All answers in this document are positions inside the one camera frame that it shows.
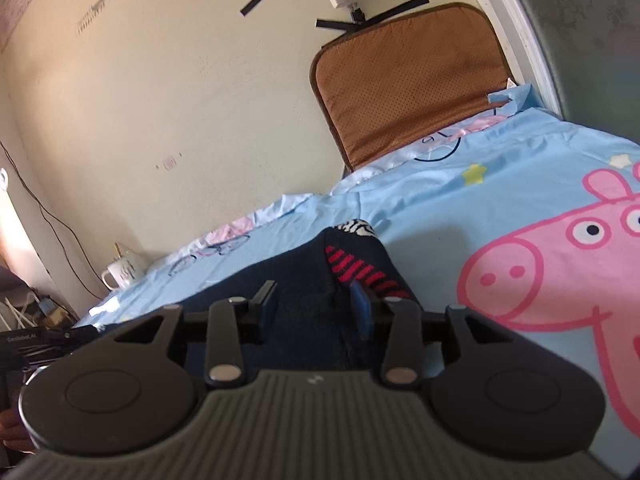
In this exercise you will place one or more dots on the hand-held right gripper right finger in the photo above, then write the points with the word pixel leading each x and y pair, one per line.
pixel 361 310

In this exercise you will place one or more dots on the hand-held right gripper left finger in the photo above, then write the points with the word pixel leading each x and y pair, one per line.
pixel 265 310

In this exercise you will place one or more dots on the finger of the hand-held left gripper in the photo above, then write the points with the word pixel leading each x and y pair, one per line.
pixel 82 332

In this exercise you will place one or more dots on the dark patterned knit sweater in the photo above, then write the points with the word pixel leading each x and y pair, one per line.
pixel 300 270

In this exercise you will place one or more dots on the person's left hand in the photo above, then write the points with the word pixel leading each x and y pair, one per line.
pixel 12 430

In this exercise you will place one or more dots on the white enamel mug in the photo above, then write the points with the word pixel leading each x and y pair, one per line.
pixel 122 272

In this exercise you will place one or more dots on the blue cartoon pig bed sheet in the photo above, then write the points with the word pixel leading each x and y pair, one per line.
pixel 450 200

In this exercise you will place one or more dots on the brown seat cushion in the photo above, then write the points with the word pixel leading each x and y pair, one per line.
pixel 400 95

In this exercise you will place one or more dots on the frosted glass window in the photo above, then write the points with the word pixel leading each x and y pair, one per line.
pixel 585 35

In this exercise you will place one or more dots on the small wall sticker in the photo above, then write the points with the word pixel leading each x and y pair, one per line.
pixel 169 162

